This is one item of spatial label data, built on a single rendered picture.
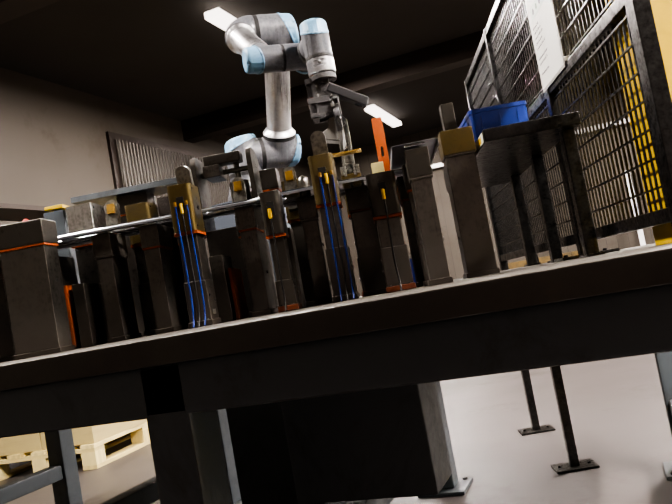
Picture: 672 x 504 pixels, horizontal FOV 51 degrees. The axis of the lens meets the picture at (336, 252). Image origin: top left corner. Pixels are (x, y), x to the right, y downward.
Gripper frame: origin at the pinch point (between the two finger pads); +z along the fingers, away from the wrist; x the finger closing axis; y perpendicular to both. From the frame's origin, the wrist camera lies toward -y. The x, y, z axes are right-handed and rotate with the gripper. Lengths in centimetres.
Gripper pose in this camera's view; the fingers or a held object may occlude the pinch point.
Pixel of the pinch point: (344, 146)
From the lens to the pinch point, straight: 191.7
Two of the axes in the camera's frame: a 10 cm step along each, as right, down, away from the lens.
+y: -9.8, 1.9, 0.6
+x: -0.7, -0.5, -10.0
